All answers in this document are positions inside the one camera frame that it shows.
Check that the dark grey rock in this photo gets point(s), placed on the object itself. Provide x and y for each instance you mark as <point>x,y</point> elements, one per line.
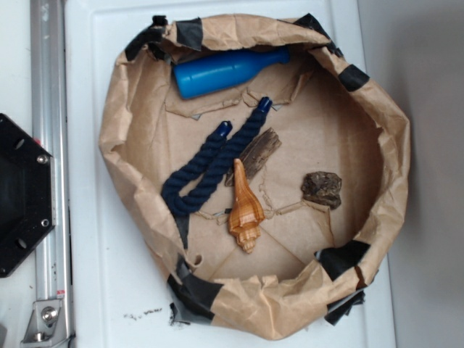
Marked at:
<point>322,188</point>

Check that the brown wood piece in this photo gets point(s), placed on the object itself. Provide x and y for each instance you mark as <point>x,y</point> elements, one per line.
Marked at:
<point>257,153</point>

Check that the brown paper bag bin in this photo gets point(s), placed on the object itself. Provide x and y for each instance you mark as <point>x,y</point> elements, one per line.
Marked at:
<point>309,262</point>

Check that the orange conch shell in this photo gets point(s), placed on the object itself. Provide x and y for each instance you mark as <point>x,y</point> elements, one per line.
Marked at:
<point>247,212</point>

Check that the blue plastic bottle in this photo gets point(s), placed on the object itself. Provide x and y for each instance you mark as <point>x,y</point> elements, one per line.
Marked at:
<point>224,70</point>

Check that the white plastic tray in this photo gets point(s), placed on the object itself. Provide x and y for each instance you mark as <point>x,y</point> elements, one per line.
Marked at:
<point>120,296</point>

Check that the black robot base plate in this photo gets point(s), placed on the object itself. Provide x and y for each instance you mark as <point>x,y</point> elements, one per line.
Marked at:
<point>27,208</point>

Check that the metal corner bracket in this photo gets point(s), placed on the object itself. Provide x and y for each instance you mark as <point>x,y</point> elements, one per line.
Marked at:
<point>46,327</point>

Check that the aluminium extrusion rail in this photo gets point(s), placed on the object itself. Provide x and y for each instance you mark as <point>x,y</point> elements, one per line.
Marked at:
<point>49,116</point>

